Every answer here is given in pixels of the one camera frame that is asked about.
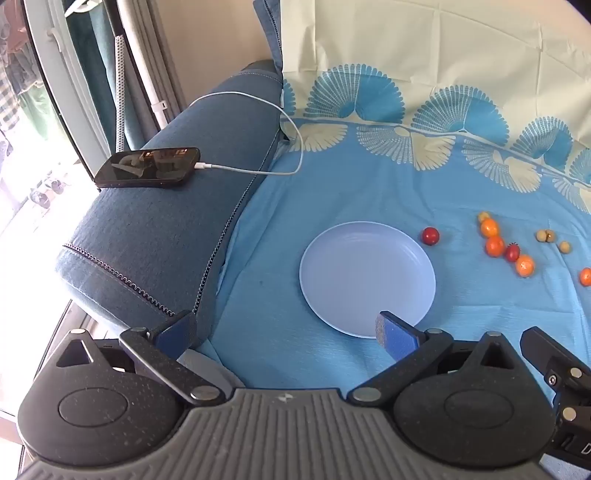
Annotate blue fan-print bed sheet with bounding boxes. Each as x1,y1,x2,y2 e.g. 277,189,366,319
210,0,591,480

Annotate light blue plate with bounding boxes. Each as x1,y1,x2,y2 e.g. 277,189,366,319
299,221,437,339

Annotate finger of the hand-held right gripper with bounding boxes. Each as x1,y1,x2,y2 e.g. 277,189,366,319
520,326,591,421

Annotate white pole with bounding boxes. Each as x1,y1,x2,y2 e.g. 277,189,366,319
115,0,169,131

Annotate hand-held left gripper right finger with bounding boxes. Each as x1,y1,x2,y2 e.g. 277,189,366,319
347,311,520,407

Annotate blue sofa armrest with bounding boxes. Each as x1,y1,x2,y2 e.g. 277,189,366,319
55,0,285,356

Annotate white window frame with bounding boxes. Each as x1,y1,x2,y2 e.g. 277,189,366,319
23,0,112,164

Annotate dotted grey pole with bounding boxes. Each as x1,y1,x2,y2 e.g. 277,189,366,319
112,34,127,154

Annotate white charging cable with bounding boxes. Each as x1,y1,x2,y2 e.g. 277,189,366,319
187,91,304,176

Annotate teal curtain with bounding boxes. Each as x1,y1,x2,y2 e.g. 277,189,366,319
65,0,155,153

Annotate hanging clothes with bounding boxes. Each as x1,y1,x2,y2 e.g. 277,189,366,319
0,0,49,144

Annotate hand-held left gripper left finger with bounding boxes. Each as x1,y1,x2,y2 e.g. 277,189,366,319
54,310,226,407

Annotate black smartphone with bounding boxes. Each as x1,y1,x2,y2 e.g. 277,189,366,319
95,147,201,189

